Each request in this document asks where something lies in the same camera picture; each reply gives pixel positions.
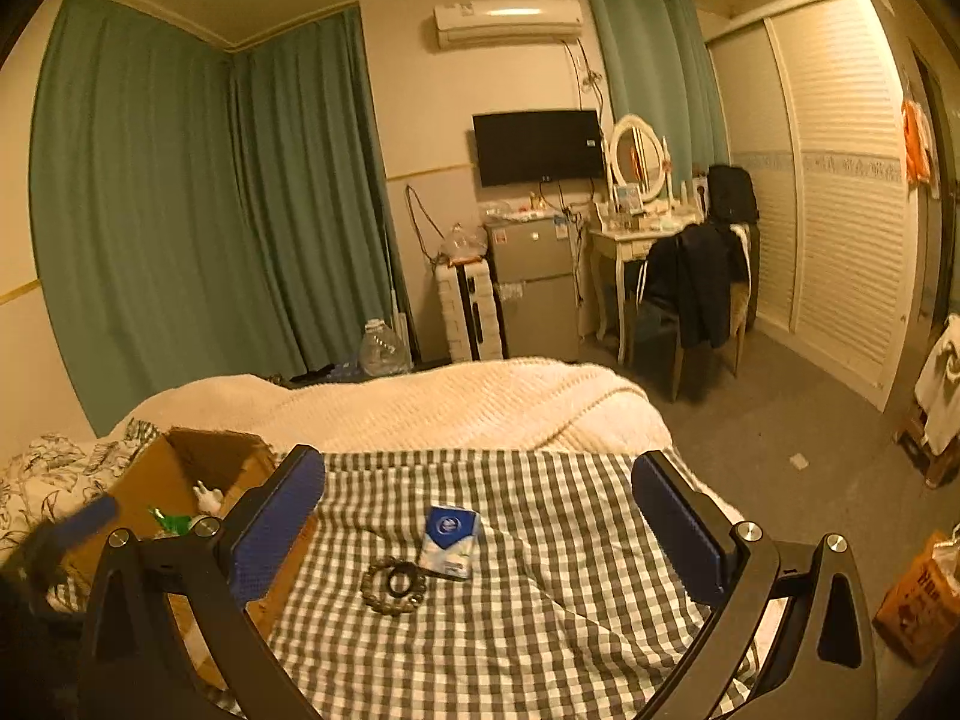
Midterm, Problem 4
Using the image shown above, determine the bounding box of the green white tube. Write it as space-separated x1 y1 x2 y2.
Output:
148 506 197 535

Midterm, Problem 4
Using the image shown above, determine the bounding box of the leaf print bedsheet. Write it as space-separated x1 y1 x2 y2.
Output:
0 418 162 571

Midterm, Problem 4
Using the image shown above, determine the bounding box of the cream knitted blanket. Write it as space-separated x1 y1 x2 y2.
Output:
112 358 672 458

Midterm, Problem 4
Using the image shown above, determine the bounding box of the white air conditioner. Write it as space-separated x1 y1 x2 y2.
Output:
433 1 584 53

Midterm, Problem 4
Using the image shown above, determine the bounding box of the white oval mirror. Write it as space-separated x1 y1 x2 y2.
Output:
607 114 668 203

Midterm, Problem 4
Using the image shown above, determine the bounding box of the blue white pack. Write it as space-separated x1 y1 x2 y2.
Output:
416 506 481 580

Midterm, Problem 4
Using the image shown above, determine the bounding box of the white dressing table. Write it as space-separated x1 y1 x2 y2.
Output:
587 217 706 361

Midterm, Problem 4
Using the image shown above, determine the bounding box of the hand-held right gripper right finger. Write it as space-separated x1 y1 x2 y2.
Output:
631 451 878 720

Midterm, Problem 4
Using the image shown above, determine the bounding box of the white louvred wardrobe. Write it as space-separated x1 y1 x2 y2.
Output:
709 0 920 413

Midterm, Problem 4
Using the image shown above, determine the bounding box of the black hair tie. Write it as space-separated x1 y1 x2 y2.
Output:
384 564 425 599

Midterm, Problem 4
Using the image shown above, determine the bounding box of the black wall television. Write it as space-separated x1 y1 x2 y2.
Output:
472 109 605 188

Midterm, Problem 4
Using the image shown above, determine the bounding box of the beaded bracelet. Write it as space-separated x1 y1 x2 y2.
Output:
360 556 430 620

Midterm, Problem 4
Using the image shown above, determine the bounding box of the clear plastic bag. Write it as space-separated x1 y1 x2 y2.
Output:
442 223 488 263

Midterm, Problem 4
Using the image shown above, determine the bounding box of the white ribbed suitcase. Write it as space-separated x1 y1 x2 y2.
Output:
437 259 505 362

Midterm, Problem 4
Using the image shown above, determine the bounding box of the large clear water jug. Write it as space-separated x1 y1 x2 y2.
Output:
358 319 412 377

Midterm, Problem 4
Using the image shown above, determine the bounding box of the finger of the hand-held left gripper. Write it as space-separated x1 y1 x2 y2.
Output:
22 496 119 580

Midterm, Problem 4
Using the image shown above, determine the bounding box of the orange cloth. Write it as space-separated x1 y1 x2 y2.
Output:
902 99 938 192

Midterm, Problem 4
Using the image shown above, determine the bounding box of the white clothes pile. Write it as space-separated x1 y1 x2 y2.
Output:
915 315 960 458

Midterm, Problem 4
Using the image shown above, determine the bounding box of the dark wall cable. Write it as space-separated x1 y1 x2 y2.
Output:
405 184 451 267

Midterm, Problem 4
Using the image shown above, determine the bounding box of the narrow green curtain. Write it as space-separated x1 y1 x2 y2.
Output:
585 0 732 188

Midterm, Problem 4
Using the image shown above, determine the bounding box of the brown cardboard box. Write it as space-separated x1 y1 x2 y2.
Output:
56 427 320 691

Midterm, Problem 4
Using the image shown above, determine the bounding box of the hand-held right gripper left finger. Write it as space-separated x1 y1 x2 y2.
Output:
77 445 327 720

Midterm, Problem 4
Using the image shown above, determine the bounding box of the grey small fridge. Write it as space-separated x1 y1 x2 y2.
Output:
486 217 582 361

